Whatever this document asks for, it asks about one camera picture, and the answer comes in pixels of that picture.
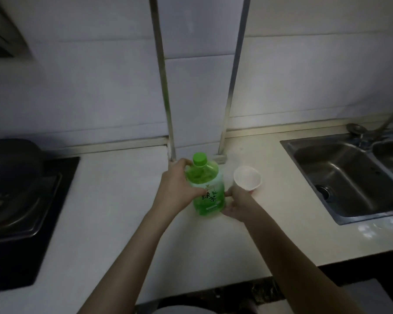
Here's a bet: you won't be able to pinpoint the person's left hand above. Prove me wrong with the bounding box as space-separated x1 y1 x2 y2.
151 158 208 221

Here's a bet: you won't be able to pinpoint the person's right hand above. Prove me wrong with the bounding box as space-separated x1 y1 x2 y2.
221 186 264 223

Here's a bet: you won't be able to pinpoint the green tea bottle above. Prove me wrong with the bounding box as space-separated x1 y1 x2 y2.
184 152 227 217

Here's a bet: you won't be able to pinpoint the white paper cup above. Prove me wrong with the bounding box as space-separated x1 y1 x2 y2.
233 165 262 195

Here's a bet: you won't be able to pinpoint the person's left forearm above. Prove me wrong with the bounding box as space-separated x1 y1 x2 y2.
77 207 179 314

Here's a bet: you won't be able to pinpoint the person's right forearm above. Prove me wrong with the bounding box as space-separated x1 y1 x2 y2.
244 207 365 314

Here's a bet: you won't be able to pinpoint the stainless steel double sink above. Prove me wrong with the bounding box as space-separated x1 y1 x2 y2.
280 129 393 225

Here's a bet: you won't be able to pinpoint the round metal sink strainer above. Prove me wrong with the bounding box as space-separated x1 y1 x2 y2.
346 123 368 137

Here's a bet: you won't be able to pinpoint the steel burner pan support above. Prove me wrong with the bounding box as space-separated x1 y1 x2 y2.
0 172 63 243

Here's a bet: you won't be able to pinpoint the metal sink faucet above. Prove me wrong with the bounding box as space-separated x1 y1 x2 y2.
363 106 393 145

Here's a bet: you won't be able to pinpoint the black wok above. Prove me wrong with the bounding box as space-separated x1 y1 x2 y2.
0 138 47 201

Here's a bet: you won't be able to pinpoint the black glass cooktop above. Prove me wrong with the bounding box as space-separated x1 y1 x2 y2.
0 156 81 293

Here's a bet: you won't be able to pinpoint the vertical metal wall strip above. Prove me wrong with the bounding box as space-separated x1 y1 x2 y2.
149 0 177 162
217 0 251 164

